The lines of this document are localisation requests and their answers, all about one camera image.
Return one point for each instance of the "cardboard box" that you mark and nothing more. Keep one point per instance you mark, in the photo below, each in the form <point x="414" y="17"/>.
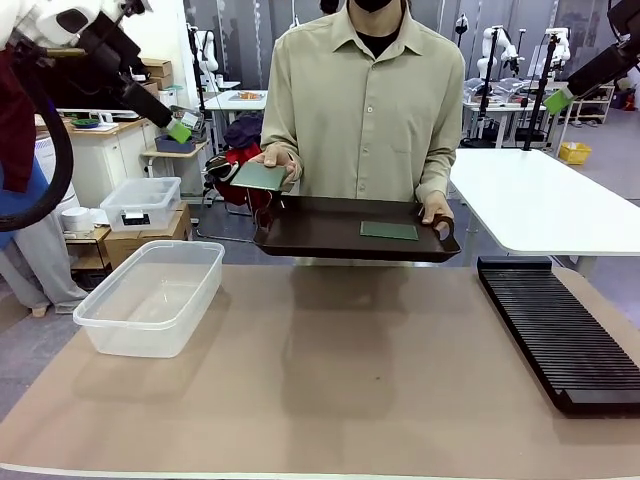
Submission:
<point x="150" y="242"/>

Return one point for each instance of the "clear plastic open box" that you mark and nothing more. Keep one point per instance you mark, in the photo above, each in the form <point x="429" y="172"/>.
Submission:
<point x="150" y="300"/>

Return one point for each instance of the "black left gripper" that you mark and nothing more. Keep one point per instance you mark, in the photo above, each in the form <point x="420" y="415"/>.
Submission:
<point x="145" y="100"/>

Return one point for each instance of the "wooden shelf unit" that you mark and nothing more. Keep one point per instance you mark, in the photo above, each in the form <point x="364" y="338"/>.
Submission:
<point x="595" y="105"/>

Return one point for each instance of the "person's left hand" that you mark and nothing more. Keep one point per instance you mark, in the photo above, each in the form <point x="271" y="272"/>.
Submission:
<point x="434" y="200"/>

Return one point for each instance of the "person's right hand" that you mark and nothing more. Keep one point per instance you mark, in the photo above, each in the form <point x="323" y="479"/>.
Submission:
<point x="282" y="154"/>

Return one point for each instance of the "green PCB board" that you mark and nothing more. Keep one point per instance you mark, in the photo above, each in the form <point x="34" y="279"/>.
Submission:
<point x="260" y="177"/>
<point x="390" y="230"/>

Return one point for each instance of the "black slotted PCB rack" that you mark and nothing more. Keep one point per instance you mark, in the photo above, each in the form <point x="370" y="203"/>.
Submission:
<point x="550" y="320"/>

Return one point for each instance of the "white background desk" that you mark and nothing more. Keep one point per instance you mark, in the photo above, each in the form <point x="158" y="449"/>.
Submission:
<point x="240" y="102"/>

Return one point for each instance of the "stacked cardboard boxes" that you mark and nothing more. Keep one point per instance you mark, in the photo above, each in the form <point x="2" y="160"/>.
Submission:
<point x="157" y="72"/>

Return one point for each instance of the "black tripod stand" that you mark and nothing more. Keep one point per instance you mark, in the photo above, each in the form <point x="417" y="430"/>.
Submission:
<point x="542" y="90"/>

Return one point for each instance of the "blue fabric cover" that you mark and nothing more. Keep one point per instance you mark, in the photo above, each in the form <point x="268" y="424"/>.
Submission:
<point x="20" y="205"/>

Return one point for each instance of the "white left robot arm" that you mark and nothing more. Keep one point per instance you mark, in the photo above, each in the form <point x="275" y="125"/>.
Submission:
<point x="50" y="20"/>

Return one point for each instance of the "black face mask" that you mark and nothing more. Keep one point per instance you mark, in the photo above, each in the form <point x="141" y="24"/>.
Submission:
<point x="372" y="4"/>

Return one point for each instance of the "clear lidded storage box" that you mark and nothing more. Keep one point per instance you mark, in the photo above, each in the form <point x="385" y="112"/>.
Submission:
<point x="140" y="205"/>

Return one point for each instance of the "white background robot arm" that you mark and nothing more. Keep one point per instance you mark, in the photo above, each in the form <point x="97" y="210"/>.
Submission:
<point x="207" y="50"/>
<point x="487" y="50"/>
<point x="560" y="47"/>

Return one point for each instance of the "dark red cloth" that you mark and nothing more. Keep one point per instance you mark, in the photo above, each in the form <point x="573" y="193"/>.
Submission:
<point x="12" y="125"/>

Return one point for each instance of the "person's right forearm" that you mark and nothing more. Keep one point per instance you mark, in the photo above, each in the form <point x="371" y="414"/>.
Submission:
<point x="277" y="130"/>

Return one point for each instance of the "white table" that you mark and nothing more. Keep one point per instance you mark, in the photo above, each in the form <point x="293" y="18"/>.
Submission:
<point x="540" y="200"/>

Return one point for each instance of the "grey cloth cover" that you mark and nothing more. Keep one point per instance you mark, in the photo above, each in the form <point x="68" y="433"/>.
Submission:
<point x="45" y="270"/>

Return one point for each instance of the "dark brown plastic tray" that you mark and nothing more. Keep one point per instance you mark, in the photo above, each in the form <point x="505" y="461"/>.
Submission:
<point x="320" y="230"/>

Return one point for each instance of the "blue grey bin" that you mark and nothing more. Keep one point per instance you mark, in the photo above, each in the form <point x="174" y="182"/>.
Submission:
<point x="172" y="145"/>

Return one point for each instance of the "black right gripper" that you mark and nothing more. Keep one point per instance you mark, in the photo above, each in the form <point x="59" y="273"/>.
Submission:
<point x="600" y="70"/>

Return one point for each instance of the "person torso beige shirt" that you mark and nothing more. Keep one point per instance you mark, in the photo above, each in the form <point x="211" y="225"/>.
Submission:
<point x="365" y="110"/>

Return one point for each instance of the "red black backpack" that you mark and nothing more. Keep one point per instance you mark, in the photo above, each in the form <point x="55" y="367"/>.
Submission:
<point x="235" y="172"/>

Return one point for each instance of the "white cabinet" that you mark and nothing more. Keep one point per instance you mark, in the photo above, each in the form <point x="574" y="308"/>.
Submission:
<point x="110" y="155"/>

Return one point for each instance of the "white round container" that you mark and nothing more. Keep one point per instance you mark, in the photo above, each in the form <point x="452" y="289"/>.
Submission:
<point x="75" y="220"/>

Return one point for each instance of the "yellow plastic bin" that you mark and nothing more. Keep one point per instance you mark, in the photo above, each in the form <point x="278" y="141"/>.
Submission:
<point x="575" y="153"/>

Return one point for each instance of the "person's left forearm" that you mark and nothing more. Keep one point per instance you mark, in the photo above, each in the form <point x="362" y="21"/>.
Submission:
<point x="440" y="165"/>

